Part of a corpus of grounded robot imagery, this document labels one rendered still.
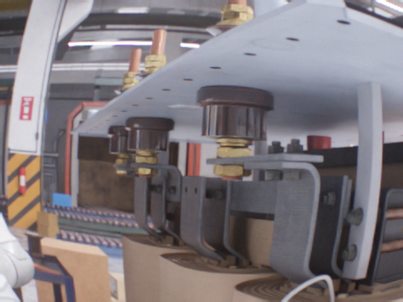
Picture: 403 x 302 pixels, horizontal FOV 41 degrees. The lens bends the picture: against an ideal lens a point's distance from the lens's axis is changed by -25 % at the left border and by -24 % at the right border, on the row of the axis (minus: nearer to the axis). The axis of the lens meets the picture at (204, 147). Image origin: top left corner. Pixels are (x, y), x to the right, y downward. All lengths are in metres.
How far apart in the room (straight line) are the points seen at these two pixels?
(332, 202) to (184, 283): 0.43
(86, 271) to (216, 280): 1.35
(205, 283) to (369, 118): 0.48
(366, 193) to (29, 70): 10.98
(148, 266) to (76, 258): 0.89
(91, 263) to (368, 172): 1.75
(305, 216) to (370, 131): 0.14
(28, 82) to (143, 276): 10.12
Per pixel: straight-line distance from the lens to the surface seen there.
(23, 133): 11.45
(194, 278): 1.12
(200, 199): 1.17
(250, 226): 1.21
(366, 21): 0.45
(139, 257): 1.55
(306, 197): 0.78
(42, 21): 11.81
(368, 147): 0.76
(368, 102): 0.76
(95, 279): 2.40
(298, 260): 0.78
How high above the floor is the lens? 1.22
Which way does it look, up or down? 3 degrees up
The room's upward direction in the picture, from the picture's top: 3 degrees clockwise
